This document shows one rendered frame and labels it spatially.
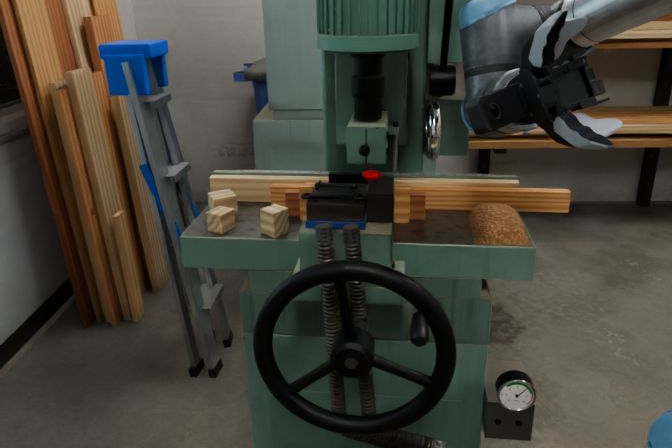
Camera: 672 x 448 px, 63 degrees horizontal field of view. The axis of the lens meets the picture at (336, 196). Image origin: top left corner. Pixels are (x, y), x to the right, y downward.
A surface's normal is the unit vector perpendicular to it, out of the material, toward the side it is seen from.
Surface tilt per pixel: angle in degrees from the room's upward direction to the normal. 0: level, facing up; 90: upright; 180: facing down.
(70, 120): 87
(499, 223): 32
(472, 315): 90
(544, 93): 72
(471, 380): 90
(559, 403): 0
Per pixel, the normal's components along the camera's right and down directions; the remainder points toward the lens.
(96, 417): -0.02, -0.94
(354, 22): -0.31, 0.33
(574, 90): 0.06, 0.04
